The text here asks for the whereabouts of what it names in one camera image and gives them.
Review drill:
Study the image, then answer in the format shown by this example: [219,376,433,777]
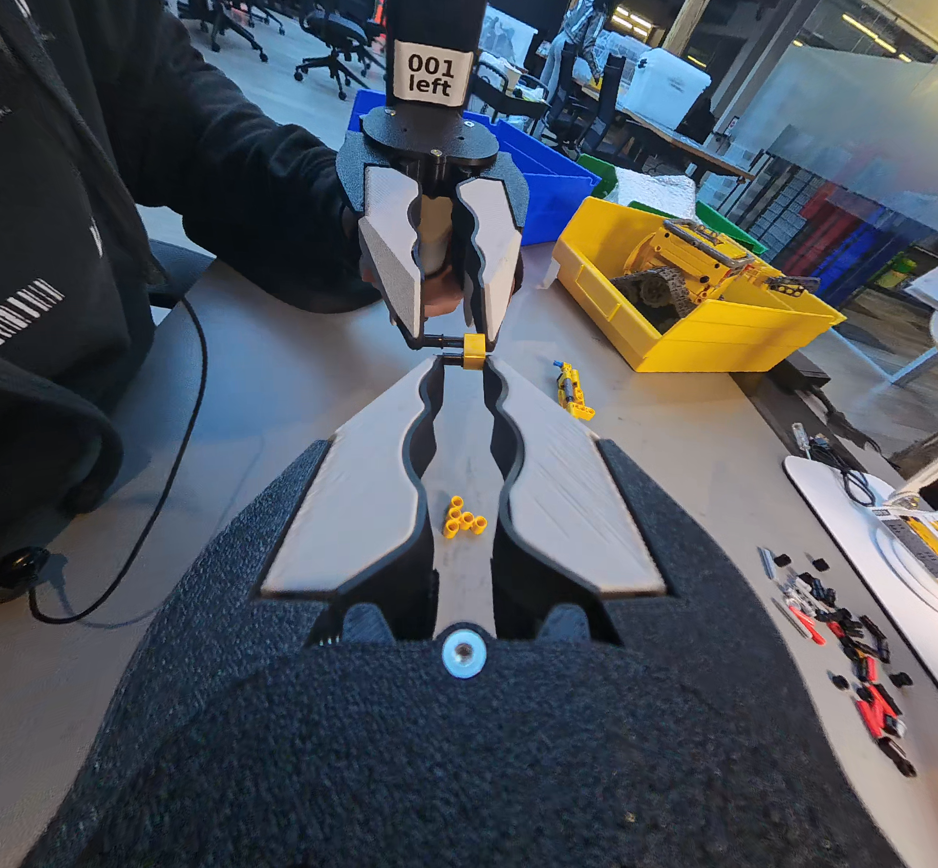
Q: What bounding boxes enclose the black power adapter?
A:
[773,351,880,455]

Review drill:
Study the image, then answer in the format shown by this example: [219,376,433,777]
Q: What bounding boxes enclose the blue plastic bin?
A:
[348,89,602,247]

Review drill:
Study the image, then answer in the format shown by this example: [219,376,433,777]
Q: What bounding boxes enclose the person's left forearm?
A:
[139,3,382,315]

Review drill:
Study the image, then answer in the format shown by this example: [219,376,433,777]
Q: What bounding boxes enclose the person's torso black hoodie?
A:
[0,0,213,590]

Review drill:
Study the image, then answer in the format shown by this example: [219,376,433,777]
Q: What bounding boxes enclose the pile of red black parts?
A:
[758,547,918,779]

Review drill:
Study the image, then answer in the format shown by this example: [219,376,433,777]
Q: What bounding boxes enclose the printed instruction booklet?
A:
[872,505,938,579]

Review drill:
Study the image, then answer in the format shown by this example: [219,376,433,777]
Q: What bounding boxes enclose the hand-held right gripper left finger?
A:
[260,357,444,598]

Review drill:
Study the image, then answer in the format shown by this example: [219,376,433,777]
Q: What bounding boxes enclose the thin grey cable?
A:
[0,296,210,625]

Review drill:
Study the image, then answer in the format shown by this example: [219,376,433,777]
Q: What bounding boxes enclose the white storage box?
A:
[623,47,713,132]

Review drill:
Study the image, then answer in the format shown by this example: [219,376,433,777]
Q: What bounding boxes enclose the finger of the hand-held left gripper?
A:
[454,177,524,344]
[358,164,426,341]

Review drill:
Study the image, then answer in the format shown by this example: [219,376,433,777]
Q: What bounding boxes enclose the black cable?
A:
[806,435,876,506]

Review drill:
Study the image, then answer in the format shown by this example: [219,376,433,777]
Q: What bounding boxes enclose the green plastic bin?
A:
[577,153,769,255]

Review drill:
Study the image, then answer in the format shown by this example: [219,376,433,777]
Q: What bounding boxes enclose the yellow multi-ring connector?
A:
[442,496,490,541]

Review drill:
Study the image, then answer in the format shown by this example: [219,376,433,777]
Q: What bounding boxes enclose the yellow parts bin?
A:
[551,195,847,374]

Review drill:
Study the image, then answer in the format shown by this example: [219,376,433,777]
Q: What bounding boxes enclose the yellow tracked toy vehicle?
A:
[612,219,822,330]

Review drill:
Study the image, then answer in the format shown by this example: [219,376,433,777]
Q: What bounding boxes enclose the yellow beam assembly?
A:
[553,361,596,422]

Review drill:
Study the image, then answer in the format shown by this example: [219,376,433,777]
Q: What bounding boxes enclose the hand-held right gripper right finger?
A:
[484,357,668,599]

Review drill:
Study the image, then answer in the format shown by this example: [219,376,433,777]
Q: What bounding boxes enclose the frosted glass partition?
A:
[714,40,938,297]

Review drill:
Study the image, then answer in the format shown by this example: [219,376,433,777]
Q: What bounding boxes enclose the white foam sheet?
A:
[608,168,697,220]

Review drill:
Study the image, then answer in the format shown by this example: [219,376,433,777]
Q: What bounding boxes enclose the stacked coloured bins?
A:
[755,179,938,297]

